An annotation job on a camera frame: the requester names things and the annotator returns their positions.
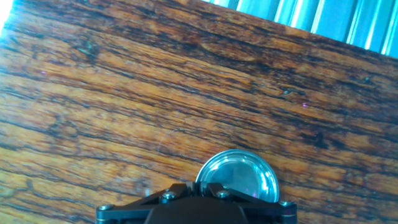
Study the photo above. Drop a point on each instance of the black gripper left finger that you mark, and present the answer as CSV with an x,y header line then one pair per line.
x,y
136,211

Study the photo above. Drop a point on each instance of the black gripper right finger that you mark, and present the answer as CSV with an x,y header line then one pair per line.
x,y
267,211

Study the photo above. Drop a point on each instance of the brown wooden board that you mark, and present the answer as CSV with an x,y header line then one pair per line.
x,y
124,93

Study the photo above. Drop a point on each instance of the small round steel plate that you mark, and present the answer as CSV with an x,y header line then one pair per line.
x,y
241,171

